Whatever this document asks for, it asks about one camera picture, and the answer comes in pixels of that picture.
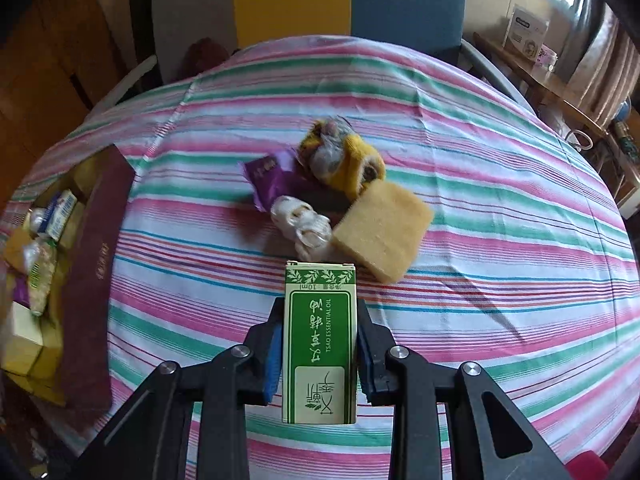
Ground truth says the green essential oil box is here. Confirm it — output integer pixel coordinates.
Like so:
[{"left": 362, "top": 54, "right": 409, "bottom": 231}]
[{"left": 282, "top": 261, "right": 357, "bottom": 425}]

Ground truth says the yellow sponge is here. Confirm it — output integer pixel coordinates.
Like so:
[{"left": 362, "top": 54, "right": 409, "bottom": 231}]
[
  {"left": 332, "top": 180, "right": 434, "bottom": 284},
  {"left": 3, "top": 228, "right": 32, "bottom": 274}
]

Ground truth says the yellow striped sock bundle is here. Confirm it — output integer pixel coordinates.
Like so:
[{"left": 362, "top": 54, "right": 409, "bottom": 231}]
[{"left": 297, "top": 116, "right": 386, "bottom": 202}]

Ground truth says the green yellow snack bag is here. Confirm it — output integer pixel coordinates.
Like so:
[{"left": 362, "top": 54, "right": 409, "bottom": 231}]
[{"left": 24, "top": 237, "right": 58, "bottom": 315}]

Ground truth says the striped bed sheet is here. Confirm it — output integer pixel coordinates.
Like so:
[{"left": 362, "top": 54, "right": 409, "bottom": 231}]
[{"left": 1, "top": 36, "right": 639, "bottom": 461}]

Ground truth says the gold metal tin box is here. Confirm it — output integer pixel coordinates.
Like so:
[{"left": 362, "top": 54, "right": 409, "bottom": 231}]
[{"left": 1, "top": 145, "right": 134, "bottom": 419}]

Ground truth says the blue tempo tissue pack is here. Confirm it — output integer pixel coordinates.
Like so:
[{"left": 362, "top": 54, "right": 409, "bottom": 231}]
[{"left": 44, "top": 190, "right": 77, "bottom": 242}]

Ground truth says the dark red cushion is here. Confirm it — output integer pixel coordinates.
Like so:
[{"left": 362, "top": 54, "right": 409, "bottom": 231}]
[{"left": 178, "top": 37, "right": 230, "bottom": 80}]

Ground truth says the grey yellow blue headboard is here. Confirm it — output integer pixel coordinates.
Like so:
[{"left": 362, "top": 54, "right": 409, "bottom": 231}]
[{"left": 152, "top": 0, "right": 465, "bottom": 82}]

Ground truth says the white appliance box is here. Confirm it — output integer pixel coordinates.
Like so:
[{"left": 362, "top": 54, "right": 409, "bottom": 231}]
[{"left": 503, "top": 4, "right": 549, "bottom": 62}]

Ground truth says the pink curtain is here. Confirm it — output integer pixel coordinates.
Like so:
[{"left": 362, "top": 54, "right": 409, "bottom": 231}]
[{"left": 555, "top": 0, "right": 639, "bottom": 128}]

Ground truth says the wooden wardrobe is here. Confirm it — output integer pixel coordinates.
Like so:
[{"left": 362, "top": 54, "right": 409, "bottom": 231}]
[{"left": 1, "top": 0, "right": 125, "bottom": 202}]

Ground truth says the white bed rail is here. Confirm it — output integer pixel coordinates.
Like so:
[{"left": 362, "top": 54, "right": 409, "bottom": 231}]
[{"left": 85, "top": 55, "right": 157, "bottom": 122}]

